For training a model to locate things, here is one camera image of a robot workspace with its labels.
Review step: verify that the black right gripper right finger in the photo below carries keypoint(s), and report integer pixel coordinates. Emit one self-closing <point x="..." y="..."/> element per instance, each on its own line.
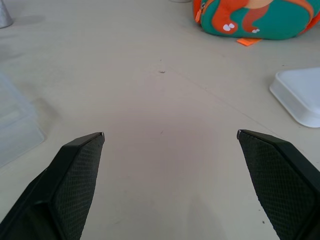
<point x="282" y="185"/>

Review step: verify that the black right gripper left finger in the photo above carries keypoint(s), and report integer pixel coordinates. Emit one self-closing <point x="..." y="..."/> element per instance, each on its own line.
<point x="67" y="190"/>

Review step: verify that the white plastic jar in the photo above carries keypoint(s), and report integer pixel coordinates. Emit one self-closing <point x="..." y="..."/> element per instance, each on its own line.
<point x="4" y="15"/>

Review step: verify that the clear plastic square tray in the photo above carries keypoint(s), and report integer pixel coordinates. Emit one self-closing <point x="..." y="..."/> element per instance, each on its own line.
<point x="15" y="130"/>

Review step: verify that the white rectangular case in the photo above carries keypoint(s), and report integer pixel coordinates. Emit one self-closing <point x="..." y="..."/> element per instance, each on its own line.
<point x="300" y="95"/>

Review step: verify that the teal dinosaur backpack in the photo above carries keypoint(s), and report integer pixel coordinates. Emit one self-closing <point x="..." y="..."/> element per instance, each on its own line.
<point x="262" y="17"/>

